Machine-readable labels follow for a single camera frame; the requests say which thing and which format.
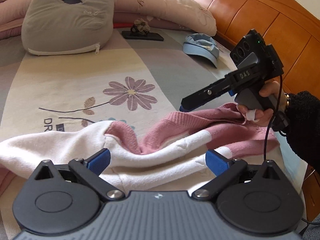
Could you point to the wooden headboard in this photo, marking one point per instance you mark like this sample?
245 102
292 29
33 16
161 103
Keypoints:
250 10

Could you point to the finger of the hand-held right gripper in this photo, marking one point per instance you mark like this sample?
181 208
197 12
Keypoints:
205 95

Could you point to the person's right forearm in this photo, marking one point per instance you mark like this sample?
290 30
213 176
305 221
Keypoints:
305 130

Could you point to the red stick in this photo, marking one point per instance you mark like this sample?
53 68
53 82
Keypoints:
122 25

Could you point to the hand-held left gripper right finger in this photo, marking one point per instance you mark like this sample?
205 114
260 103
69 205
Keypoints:
216 161

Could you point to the person's right hand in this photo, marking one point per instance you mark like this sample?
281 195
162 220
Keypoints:
271 90

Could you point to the beige flower hair clip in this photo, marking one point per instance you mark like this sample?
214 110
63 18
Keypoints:
141 25

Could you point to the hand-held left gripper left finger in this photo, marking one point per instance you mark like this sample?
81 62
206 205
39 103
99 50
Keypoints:
98 158

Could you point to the blue baseball cap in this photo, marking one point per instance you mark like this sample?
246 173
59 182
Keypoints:
200 47

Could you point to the black hair clip with flower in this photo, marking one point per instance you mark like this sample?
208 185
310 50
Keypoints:
150 37

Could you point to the pink and white sweater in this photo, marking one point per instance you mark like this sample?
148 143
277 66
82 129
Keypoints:
160 160

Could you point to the grey cat face cushion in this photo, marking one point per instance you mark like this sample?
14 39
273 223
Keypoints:
67 22

